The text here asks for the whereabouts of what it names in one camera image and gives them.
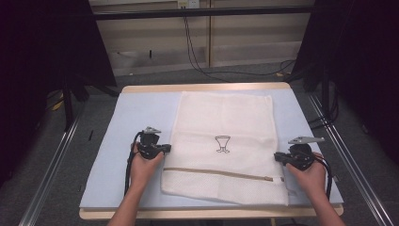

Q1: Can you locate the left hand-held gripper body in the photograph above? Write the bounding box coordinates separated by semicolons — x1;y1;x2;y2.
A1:
136;126;164;160

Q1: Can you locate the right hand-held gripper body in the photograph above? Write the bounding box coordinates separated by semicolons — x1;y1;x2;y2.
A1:
280;136;326;172

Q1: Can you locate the white mesh laundry bag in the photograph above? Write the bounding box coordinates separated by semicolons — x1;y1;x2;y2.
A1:
160;90;290;207

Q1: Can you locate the person's left hand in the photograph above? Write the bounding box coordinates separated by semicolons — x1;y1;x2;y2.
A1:
130;142;165;190

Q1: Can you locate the person's right hand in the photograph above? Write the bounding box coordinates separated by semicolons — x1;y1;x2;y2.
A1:
285;152;327;198

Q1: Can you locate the light blue foam mat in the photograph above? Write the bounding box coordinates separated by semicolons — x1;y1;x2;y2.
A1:
79;89;344;211

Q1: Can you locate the black metal stand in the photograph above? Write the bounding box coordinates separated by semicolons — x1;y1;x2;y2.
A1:
302;62;340;124
61;74;120;132

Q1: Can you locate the wooden table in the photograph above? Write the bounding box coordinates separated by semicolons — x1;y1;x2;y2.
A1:
78;82;344;220

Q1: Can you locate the dark curtain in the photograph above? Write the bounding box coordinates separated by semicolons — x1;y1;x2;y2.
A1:
0;0;118;186
291;0;399;166

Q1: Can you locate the black horizontal bar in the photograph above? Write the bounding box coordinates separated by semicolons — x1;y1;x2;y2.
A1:
93;5;315;21

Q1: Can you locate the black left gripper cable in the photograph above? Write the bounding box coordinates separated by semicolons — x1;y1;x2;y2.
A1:
123;131;145;197

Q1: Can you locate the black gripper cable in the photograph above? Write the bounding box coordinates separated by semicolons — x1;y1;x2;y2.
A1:
314;155;334;201
123;131;145;197

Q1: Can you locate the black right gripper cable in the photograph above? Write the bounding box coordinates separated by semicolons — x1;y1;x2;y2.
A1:
314;155;334;201

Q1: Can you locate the metal floor rail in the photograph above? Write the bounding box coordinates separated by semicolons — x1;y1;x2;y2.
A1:
308;93;395;226
18;114;82;226

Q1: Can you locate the black floor cable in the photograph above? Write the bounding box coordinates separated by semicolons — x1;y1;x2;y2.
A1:
183;15;297;84

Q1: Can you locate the white wall socket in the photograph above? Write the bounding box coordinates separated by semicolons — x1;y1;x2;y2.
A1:
177;0;200;9

